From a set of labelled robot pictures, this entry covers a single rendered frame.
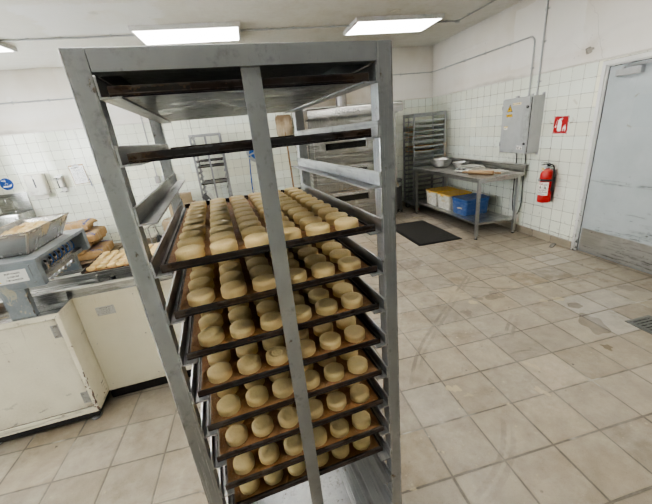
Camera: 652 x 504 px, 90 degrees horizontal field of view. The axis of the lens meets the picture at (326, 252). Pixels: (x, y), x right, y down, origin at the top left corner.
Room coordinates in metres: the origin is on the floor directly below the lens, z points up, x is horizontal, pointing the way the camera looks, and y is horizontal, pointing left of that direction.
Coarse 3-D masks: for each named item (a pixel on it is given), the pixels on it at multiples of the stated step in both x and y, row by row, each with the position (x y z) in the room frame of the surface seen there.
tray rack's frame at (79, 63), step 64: (64, 64) 0.49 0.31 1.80; (128, 64) 0.51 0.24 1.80; (192, 64) 0.54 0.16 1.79; (256, 64) 0.56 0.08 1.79; (320, 64) 0.60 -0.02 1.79; (384, 64) 0.63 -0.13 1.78; (256, 128) 0.57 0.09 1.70; (384, 128) 0.62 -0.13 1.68; (128, 192) 0.50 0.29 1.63; (384, 192) 0.62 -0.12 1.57; (128, 256) 0.49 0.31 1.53; (384, 256) 0.62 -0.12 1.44; (384, 320) 0.63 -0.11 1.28; (384, 384) 0.64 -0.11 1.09; (192, 448) 0.49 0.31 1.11
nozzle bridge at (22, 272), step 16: (64, 240) 2.10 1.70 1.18; (80, 240) 2.37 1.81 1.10; (16, 256) 1.82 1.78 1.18; (32, 256) 1.78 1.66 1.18; (0, 272) 1.69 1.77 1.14; (16, 272) 1.70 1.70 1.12; (32, 272) 1.72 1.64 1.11; (48, 272) 1.86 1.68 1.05; (0, 288) 1.68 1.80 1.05; (16, 288) 1.69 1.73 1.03; (16, 304) 1.69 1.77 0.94; (32, 304) 1.71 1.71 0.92; (16, 320) 1.68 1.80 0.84
